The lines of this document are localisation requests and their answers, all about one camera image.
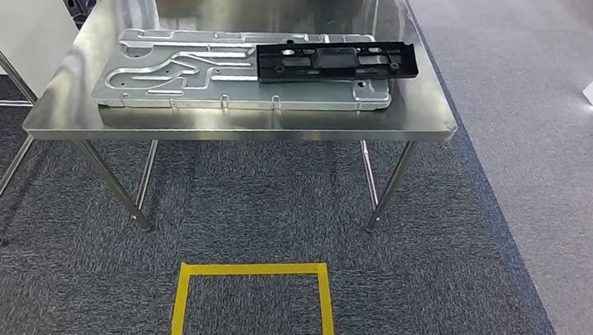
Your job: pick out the stainless steel workbench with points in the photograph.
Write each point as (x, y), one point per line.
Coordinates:
(208, 8)

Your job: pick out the aluminium fixture plate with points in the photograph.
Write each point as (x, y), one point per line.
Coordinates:
(228, 90)

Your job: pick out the yellow floor tape square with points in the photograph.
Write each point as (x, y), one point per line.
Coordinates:
(179, 312)

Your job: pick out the black plastic bracket part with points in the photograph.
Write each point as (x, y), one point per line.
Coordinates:
(335, 58)

